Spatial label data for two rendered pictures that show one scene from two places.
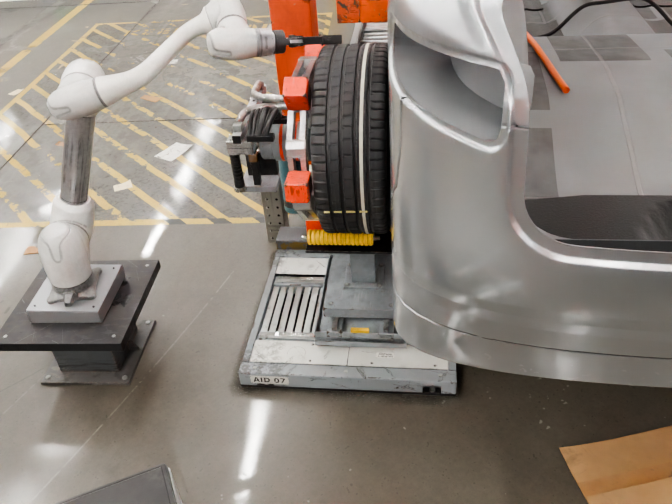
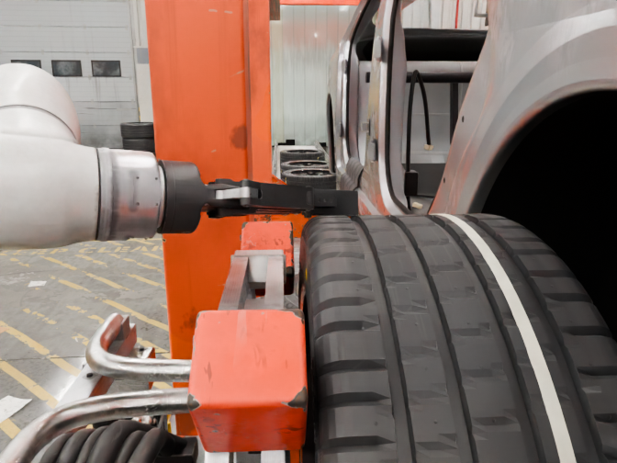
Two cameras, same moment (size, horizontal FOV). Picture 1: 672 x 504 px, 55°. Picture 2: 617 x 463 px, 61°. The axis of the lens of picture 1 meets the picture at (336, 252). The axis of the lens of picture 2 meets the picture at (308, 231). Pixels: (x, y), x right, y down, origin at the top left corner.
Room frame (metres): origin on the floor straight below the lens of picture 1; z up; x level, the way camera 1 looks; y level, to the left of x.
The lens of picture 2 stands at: (1.60, 0.11, 1.31)
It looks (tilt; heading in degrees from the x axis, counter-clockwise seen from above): 15 degrees down; 348
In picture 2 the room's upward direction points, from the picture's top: straight up
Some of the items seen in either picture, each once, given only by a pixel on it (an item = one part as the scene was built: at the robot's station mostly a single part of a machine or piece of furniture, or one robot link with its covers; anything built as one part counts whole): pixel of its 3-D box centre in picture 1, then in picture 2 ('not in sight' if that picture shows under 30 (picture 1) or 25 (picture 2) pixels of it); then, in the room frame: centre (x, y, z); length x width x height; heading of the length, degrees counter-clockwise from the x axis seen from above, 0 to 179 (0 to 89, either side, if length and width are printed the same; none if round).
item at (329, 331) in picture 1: (365, 297); not in sight; (2.07, -0.11, 0.13); 0.50 x 0.36 x 0.10; 171
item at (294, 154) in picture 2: not in sight; (302, 159); (9.15, -1.42, 0.39); 0.66 x 0.66 x 0.24
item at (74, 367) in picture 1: (91, 326); not in sight; (2.01, 1.02, 0.15); 0.50 x 0.50 x 0.30; 84
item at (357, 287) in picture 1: (363, 258); not in sight; (2.09, -0.11, 0.32); 0.40 x 0.30 x 0.28; 171
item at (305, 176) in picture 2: not in sight; (312, 183); (7.02, -1.10, 0.39); 0.66 x 0.66 x 0.24
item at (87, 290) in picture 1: (72, 284); not in sight; (1.99, 1.02, 0.39); 0.22 x 0.18 x 0.06; 5
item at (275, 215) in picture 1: (274, 202); not in sight; (2.75, 0.28, 0.21); 0.10 x 0.10 x 0.42; 81
